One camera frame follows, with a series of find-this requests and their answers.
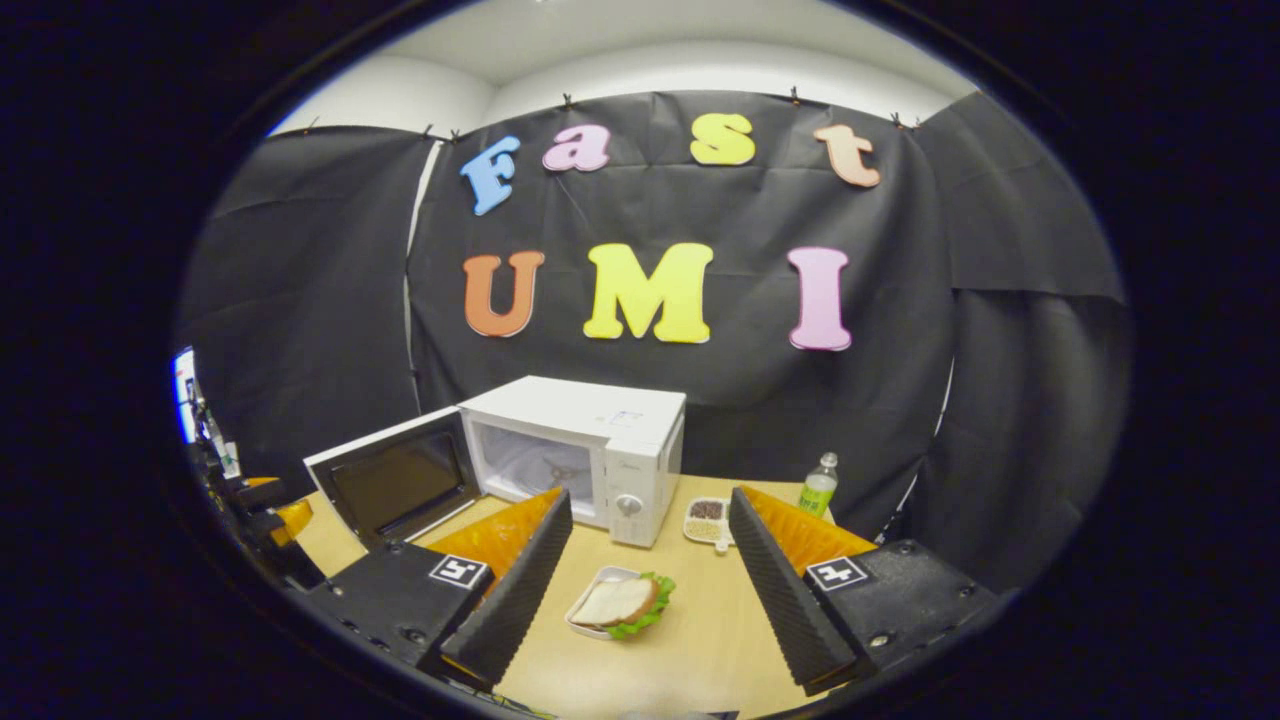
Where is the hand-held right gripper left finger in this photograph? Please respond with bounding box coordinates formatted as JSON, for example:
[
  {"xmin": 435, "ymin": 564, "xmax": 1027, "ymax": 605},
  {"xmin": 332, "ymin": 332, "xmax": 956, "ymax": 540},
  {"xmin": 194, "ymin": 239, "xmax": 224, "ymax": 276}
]
[{"xmin": 300, "ymin": 487, "xmax": 576, "ymax": 691}]

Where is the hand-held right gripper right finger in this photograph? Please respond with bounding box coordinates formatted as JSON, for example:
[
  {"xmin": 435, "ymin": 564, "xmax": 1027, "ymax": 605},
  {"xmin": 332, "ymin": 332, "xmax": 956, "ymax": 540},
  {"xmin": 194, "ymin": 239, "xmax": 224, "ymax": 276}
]
[{"xmin": 728, "ymin": 486, "xmax": 1001, "ymax": 698}]

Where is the sandwich with lettuce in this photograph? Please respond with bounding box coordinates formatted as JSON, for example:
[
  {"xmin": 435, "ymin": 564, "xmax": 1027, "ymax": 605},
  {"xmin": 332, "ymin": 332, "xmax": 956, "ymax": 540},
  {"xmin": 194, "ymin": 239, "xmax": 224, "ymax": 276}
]
[{"xmin": 570, "ymin": 572, "xmax": 677, "ymax": 641}]

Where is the white microwave oven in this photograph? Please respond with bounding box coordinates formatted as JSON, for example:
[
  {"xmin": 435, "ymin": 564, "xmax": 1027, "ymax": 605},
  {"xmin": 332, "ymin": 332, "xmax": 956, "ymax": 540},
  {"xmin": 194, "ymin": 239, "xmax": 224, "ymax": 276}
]
[{"xmin": 303, "ymin": 375, "xmax": 688, "ymax": 551}]

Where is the white rectangular tray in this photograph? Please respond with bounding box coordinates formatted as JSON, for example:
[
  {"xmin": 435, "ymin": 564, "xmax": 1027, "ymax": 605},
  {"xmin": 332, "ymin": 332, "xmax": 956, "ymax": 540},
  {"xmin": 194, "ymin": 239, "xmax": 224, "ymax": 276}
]
[{"xmin": 564, "ymin": 566, "xmax": 661, "ymax": 641}]

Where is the white divided dish of grains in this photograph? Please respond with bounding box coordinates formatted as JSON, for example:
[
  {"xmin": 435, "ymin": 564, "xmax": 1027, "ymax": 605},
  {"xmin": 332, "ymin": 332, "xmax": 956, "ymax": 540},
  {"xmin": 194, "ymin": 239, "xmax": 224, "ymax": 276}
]
[{"xmin": 683, "ymin": 497, "xmax": 736, "ymax": 554}]

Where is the green drink bottle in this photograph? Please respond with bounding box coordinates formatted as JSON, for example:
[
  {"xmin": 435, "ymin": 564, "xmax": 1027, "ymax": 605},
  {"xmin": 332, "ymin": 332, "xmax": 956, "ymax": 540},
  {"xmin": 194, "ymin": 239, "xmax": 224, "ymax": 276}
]
[{"xmin": 797, "ymin": 452, "xmax": 839, "ymax": 521}]

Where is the computer monitor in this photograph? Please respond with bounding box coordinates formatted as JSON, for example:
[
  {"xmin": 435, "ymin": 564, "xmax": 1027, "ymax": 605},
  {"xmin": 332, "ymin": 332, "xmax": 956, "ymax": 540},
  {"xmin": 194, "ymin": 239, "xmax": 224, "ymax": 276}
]
[{"xmin": 172, "ymin": 346, "xmax": 199, "ymax": 444}]

